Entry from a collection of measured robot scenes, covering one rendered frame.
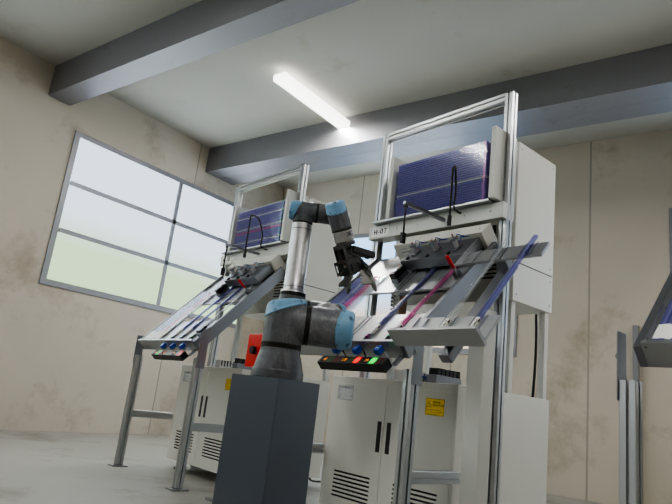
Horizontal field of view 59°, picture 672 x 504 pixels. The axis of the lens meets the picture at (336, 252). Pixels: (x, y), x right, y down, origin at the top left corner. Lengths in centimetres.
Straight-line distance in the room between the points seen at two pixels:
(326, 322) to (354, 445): 101
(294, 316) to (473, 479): 72
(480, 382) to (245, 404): 72
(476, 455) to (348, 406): 88
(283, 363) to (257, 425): 18
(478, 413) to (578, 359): 343
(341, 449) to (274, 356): 106
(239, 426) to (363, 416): 98
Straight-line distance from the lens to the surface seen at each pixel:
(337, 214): 212
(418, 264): 256
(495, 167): 258
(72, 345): 558
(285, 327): 170
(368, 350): 217
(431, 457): 233
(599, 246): 544
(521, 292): 265
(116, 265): 576
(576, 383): 528
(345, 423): 266
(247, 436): 168
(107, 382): 579
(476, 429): 191
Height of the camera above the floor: 51
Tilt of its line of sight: 14 degrees up
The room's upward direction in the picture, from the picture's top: 7 degrees clockwise
